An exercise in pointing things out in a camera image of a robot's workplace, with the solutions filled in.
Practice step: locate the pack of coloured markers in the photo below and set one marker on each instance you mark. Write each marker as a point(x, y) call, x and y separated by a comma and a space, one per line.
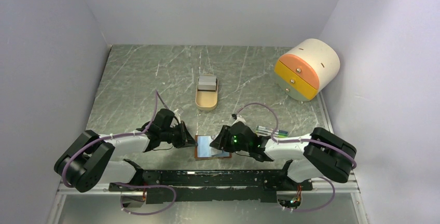
point(269, 131)

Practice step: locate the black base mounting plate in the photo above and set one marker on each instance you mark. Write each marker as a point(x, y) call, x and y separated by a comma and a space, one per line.
point(227, 185)

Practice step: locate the beige oval tray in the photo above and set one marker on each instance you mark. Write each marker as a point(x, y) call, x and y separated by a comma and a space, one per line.
point(206, 100)

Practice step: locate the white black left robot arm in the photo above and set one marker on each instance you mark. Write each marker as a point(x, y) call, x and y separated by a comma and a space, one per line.
point(97, 159)

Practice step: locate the aluminium frame rail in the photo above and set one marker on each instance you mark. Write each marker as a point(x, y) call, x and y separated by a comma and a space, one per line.
point(285, 199)

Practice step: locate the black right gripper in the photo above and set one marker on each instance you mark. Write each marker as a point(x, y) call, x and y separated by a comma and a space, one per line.
point(221, 141)

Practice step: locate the round pastel drawer cabinet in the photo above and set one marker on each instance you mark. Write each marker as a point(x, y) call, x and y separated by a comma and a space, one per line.
point(306, 69)

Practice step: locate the brown leather card holder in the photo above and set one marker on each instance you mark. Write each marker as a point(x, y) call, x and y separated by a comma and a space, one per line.
point(204, 151)

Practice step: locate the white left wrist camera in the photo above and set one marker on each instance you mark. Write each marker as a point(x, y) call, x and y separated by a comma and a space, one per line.
point(178, 112)

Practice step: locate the stack of credit cards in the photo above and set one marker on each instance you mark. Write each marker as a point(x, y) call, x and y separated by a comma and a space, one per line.
point(207, 83)

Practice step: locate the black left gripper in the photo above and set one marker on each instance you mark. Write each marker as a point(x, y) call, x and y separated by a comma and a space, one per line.
point(185, 137)

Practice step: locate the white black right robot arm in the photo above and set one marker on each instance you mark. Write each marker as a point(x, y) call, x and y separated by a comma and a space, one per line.
point(318, 154)

